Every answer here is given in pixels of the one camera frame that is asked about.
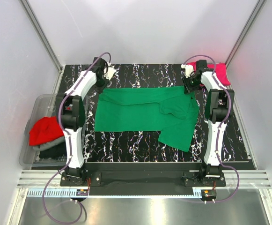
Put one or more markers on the aluminium front rail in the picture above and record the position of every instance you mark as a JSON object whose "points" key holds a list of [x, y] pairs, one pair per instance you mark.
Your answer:
{"points": [[257, 179]]}

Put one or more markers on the aluminium frame post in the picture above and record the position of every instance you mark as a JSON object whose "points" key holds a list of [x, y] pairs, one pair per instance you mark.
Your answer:
{"points": [[245, 30], [39, 31]]}

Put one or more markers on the green t shirt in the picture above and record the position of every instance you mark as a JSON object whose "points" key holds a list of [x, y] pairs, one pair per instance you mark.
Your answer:
{"points": [[168, 110]]}

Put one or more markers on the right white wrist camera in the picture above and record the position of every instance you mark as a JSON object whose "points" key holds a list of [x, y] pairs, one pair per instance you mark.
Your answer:
{"points": [[188, 70]]}

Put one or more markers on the clear plastic bin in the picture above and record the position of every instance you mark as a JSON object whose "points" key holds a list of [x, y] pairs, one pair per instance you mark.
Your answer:
{"points": [[46, 105]]}

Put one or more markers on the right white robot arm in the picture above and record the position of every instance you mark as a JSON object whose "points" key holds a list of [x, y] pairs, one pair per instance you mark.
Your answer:
{"points": [[218, 108]]}

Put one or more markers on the right aluminium frame post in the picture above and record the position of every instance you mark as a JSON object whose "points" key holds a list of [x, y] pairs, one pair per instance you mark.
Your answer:
{"points": [[245, 30]]}

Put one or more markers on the left aluminium frame post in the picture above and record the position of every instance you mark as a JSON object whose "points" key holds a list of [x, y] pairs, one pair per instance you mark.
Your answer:
{"points": [[39, 31]]}

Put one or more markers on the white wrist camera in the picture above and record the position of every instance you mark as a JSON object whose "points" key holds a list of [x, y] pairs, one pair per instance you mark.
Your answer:
{"points": [[188, 70], [108, 73]]}

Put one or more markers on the folded pink t shirt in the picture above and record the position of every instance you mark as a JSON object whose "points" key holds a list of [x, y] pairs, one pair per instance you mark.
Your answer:
{"points": [[220, 71]]}

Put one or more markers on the black t shirt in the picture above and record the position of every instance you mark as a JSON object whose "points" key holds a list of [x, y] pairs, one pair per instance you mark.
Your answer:
{"points": [[55, 152]]}

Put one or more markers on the white slotted cable duct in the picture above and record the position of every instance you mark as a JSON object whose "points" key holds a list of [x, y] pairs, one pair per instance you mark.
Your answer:
{"points": [[117, 193]]}

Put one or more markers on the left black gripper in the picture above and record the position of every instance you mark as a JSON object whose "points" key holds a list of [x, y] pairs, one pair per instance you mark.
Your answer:
{"points": [[100, 89]]}

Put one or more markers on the orange connector block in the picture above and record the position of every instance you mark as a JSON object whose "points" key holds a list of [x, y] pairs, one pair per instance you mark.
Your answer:
{"points": [[82, 192], [209, 193]]}

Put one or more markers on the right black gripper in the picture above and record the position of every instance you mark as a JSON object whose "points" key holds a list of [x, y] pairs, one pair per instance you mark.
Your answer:
{"points": [[187, 88]]}

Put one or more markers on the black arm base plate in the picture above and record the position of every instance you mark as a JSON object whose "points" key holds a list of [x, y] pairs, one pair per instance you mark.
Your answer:
{"points": [[135, 173]]}

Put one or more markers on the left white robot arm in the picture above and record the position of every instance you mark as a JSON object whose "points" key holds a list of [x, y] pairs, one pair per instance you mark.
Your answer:
{"points": [[72, 117]]}

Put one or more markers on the left orange connector block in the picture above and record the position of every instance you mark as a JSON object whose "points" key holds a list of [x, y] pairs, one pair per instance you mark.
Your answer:
{"points": [[82, 192]]}

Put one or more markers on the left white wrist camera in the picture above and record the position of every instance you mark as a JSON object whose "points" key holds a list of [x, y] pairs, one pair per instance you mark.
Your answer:
{"points": [[108, 73]]}

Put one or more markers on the right orange connector block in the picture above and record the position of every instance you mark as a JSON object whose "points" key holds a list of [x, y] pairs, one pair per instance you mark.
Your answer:
{"points": [[209, 193]]}

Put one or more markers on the red t shirt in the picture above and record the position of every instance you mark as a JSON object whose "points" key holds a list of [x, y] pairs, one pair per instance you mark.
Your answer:
{"points": [[45, 130]]}

